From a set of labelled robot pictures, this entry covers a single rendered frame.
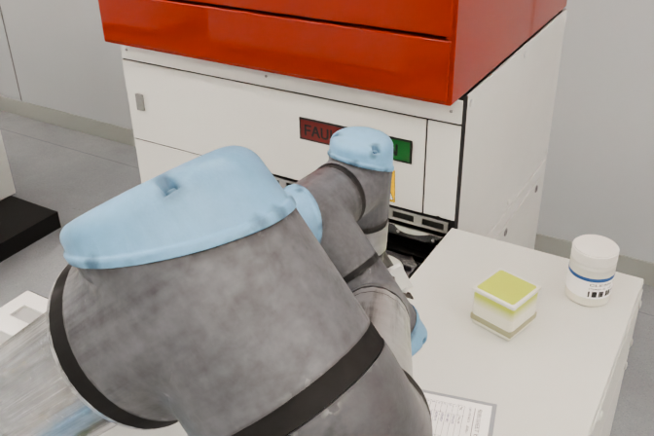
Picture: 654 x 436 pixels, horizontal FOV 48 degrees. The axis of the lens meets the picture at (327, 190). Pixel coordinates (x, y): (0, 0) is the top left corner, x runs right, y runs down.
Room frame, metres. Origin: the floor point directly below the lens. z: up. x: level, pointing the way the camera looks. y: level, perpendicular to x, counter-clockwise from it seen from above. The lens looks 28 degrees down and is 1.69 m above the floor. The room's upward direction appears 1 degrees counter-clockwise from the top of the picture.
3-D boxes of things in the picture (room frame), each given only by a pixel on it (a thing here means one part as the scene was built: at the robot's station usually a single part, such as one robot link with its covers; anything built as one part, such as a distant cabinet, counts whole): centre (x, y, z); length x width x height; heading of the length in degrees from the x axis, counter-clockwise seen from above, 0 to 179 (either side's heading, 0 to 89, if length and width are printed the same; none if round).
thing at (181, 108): (1.41, 0.11, 1.02); 0.82 x 0.03 x 0.40; 59
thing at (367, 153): (0.76, -0.04, 1.29); 0.09 x 0.08 x 0.11; 144
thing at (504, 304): (0.90, -0.27, 1.00); 0.07 x 0.07 x 0.07; 44
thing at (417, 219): (1.31, -0.04, 0.96); 0.44 x 0.01 x 0.02; 59
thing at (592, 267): (0.97, -0.42, 1.01); 0.07 x 0.07 x 0.10
